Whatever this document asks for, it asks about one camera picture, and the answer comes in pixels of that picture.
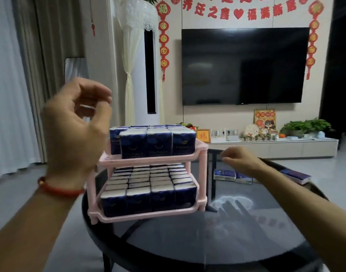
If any person's left hand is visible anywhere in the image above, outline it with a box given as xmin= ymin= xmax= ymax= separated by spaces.
xmin=41 ymin=77 xmax=113 ymax=191

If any person's right hand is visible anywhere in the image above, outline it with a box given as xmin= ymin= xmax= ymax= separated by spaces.
xmin=220 ymin=146 xmax=266 ymax=178

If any person's right forearm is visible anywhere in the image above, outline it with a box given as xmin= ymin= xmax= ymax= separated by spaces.
xmin=253 ymin=164 xmax=346 ymax=272

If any person's left forearm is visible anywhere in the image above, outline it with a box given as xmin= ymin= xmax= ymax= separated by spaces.
xmin=0 ymin=185 xmax=84 ymax=272

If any blue pocket tissue pack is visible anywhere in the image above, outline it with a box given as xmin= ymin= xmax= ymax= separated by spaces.
xmin=213 ymin=169 xmax=237 ymax=182
xmin=235 ymin=172 xmax=253 ymax=185
xmin=279 ymin=168 xmax=312 ymax=185

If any round white ornament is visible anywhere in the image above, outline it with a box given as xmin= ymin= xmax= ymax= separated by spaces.
xmin=244 ymin=124 xmax=260 ymax=138

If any row of small figurines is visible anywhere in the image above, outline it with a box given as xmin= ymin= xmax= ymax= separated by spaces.
xmin=240 ymin=133 xmax=279 ymax=142

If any red and green flower arrangement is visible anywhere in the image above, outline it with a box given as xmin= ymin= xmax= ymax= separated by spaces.
xmin=177 ymin=122 xmax=199 ymax=131

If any white television cabinet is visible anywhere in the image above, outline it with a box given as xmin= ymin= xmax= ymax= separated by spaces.
xmin=208 ymin=137 xmax=339 ymax=160

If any white standing air conditioner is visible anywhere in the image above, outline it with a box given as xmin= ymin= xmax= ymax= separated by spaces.
xmin=116 ymin=0 xmax=165 ymax=127

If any stack of blue tissue packets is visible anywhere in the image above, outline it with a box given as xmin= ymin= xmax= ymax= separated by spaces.
xmin=109 ymin=124 xmax=197 ymax=159
xmin=100 ymin=164 xmax=197 ymax=217

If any pink two-tier plastic rack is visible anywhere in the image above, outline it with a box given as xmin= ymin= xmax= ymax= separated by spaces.
xmin=87 ymin=138 xmax=209 ymax=225

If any beige curtain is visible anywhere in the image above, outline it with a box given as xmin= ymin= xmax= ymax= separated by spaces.
xmin=11 ymin=0 xmax=86 ymax=164

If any green potted plant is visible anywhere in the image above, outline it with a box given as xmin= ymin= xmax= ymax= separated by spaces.
xmin=279 ymin=118 xmax=334 ymax=138

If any black flat screen television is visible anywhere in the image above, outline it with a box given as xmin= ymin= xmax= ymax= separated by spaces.
xmin=181 ymin=27 xmax=310 ymax=106

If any red tassel ornament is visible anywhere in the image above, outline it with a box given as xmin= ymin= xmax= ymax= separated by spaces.
xmin=89 ymin=0 xmax=96 ymax=37

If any white sheer curtain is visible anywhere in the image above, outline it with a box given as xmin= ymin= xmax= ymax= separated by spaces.
xmin=0 ymin=0 xmax=42 ymax=180

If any red character banner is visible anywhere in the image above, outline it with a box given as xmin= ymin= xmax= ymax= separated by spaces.
xmin=171 ymin=0 xmax=310 ymax=21

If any small orange picture frame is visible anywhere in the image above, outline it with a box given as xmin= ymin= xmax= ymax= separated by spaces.
xmin=196 ymin=129 xmax=212 ymax=144

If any cartoon picture frame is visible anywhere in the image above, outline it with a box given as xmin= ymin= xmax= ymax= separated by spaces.
xmin=254 ymin=109 xmax=277 ymax=131

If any red string bracelet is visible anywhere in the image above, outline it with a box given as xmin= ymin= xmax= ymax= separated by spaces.
xmin=37 ymin=176 xmax=86 ymax=197

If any red lantern string decoration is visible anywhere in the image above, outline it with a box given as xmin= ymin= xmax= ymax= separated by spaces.
xmin=305 ymin=0 xmax=324 ymax=81
xmin=156 ymin=0 xmax=171 ymax=82

